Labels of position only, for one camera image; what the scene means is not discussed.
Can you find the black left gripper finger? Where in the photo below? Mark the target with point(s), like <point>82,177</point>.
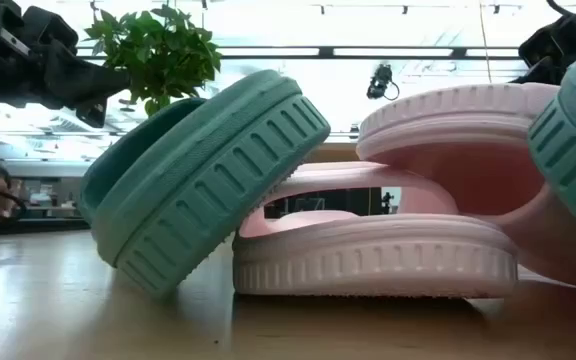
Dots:
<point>83,80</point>
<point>93,112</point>

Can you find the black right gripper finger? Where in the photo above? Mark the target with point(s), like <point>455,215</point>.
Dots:
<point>543,72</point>

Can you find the pink rubber slide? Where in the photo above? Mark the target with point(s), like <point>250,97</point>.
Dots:
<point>468,150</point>
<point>368,255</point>

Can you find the green leafy plant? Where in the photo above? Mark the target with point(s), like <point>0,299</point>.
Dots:
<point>163,55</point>

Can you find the black overhead camera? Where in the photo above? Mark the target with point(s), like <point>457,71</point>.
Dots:
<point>380,82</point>

